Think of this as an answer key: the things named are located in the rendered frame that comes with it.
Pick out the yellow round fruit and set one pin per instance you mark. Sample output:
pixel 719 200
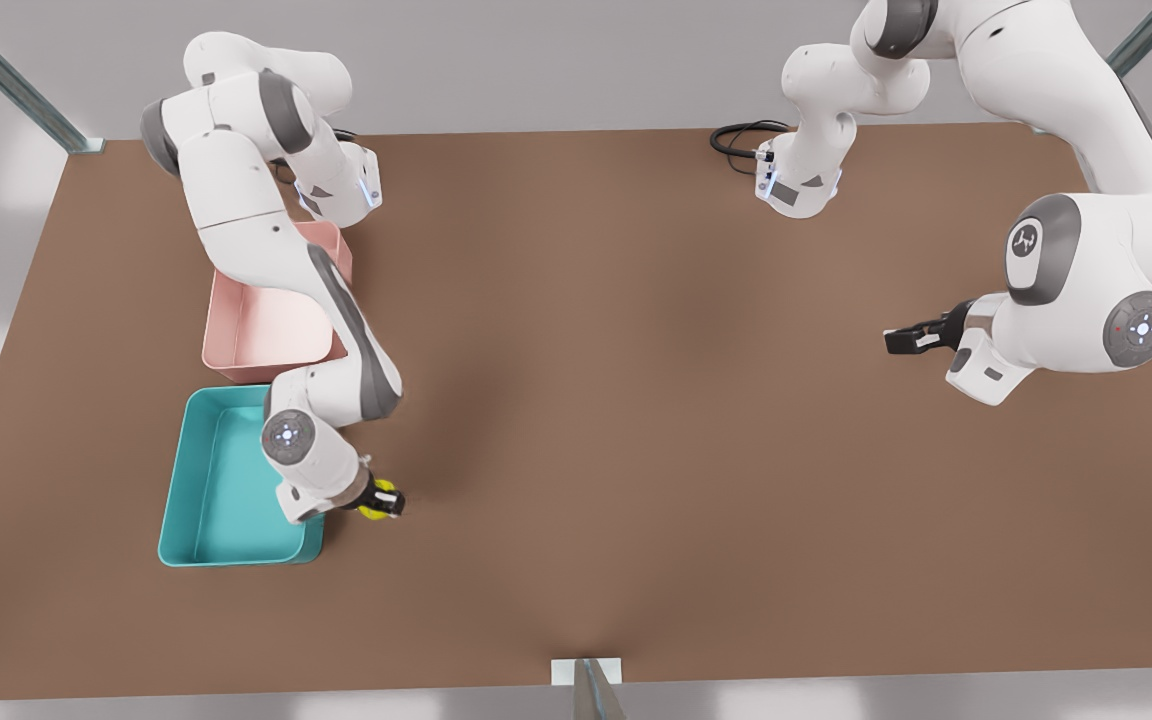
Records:
pixel 377 499

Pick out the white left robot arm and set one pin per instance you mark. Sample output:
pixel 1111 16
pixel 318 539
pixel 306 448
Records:
pixel 1086 110

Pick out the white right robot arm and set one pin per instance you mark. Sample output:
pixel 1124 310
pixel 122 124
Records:
pixel 236 190

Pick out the teal rectangular tray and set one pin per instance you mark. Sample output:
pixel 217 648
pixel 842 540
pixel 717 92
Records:
pixel 226 480

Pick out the pink rectangular tray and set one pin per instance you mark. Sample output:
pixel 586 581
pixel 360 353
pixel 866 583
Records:
pixel 271 325

